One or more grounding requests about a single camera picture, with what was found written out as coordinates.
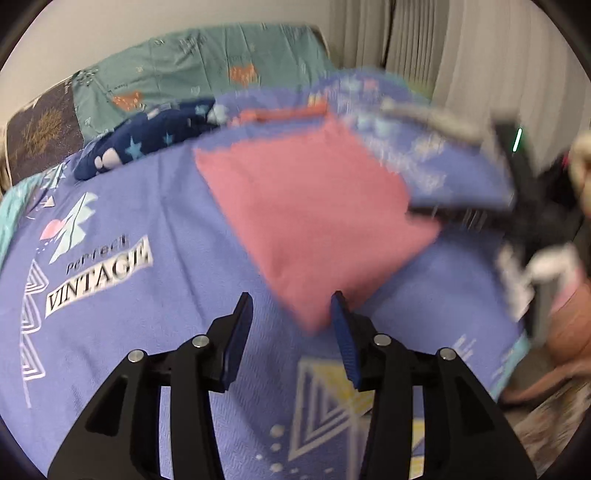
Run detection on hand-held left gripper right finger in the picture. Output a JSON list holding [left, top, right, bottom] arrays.
[[331, 291, 536, 480]]

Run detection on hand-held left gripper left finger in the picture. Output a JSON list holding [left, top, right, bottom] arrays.
[[47, 292, 254, 480]]

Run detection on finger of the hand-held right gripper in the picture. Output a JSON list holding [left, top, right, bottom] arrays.
[[406, 203, 511, 220]]

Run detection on pink cloth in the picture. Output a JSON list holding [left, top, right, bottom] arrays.
[[194, 113, 441, 335]]

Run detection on person's right forearm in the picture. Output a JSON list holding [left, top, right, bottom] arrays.
[[502, 286, 591, 404]]

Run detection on grey folded cloth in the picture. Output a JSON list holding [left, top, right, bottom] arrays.
[[383, 99, 490, 144]]

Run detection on white curtain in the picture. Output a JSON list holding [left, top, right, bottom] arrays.
[[330, 0, 587, 153]]

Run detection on purple printed bed sheet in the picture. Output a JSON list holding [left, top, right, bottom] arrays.
[[0, 69, 532, 480]]

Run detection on coral folded cloth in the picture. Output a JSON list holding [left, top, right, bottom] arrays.
[[238, 104, 331, 126]]

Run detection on navy star print garment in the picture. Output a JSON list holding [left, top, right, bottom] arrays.
[[74, 102, 232, 182]]

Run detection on dark purple gold print pillow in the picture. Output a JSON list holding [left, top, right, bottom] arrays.
[[4, 76, 86, 185]]

